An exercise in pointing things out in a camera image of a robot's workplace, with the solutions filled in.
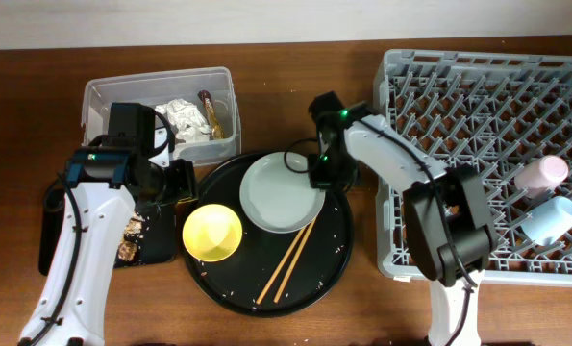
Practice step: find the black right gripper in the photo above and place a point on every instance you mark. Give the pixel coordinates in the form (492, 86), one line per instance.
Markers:
(321, 181)

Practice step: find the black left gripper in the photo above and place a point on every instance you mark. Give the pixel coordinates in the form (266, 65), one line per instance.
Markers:
(185, 186)

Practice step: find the grey ceramic plate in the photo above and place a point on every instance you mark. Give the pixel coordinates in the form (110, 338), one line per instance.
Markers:
(276, 196)

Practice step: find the wooden chopstick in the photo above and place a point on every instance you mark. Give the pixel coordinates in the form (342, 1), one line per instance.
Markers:
(291, 267)
(281, 266)

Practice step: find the gold coffee sachet wrapper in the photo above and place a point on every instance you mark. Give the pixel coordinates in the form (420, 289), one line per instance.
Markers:
(216, 129)

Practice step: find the round black serving tray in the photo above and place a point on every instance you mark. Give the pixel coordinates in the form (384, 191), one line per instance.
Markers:
(236, 282)

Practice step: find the food scraps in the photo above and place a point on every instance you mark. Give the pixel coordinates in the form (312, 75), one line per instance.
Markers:
(128, 248)

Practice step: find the yellow bowl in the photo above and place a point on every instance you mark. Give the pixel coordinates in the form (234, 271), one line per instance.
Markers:
(212, 233)

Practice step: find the pink cup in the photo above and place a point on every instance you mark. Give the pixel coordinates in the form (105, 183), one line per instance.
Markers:
(542, 175)

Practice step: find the blue cup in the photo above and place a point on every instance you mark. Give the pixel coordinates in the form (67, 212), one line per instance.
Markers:
(549, 221)

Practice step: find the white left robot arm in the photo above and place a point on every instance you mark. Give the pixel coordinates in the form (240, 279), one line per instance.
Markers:
(104, 183)

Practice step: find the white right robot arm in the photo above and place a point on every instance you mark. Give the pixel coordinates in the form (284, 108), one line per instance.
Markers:
(449, 228)

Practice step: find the clear plastic waste bin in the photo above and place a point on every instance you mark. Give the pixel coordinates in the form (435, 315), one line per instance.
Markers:
(152, 89)

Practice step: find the grey dishwasher rack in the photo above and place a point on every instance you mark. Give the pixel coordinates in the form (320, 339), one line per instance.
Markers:
(497, 113)

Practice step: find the crumpled white tissue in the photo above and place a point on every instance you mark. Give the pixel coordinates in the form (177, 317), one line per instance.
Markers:
(190, 125)

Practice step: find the black rectangular tray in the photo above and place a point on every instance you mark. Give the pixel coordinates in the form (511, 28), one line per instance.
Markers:
(158, 243)

